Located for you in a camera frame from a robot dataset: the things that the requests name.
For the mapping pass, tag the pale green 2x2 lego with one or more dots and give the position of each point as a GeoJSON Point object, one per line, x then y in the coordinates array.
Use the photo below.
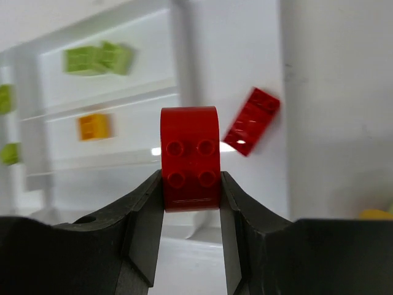
{"type": "Point", "coordinates": [116, 57]}

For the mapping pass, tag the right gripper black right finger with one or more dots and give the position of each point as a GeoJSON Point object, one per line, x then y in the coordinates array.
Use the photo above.
{"type": "Point", "coordinates": [267, 254]}

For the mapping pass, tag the red curved lego brick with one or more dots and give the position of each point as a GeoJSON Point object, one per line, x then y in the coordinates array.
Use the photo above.
{"type": "Point", "coordinates": [190, 158]}

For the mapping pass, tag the yellow lego brick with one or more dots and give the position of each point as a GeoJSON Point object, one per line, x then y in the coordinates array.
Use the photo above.
{"type": "Point", "coordinates": [374, 214]}

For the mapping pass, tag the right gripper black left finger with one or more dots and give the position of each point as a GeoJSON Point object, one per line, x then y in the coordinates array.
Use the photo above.
{"type": "Point", "coordinates": [113, 250]}

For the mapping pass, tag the white compartment sorting tray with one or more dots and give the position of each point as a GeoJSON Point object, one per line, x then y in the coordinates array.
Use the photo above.
{"type": "Point", "coordinates": [187, 53]}

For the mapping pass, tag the pale green lego end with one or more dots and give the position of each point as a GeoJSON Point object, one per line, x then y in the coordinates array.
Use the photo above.
{"type": "Point", "coordinates": [83, 61]}

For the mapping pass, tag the lime green curved lego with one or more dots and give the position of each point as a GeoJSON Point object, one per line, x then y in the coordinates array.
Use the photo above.
{"type": "Point", "coordinates": [10, 154]}

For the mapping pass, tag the orange face lego brick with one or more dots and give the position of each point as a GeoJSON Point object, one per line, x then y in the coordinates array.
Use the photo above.
{"type": "Point", "coordinates": [96, 126]}

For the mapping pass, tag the dark green small lego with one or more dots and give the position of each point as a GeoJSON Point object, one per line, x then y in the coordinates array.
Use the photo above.
{"type": "Point", "coordinates": [6, 98]}

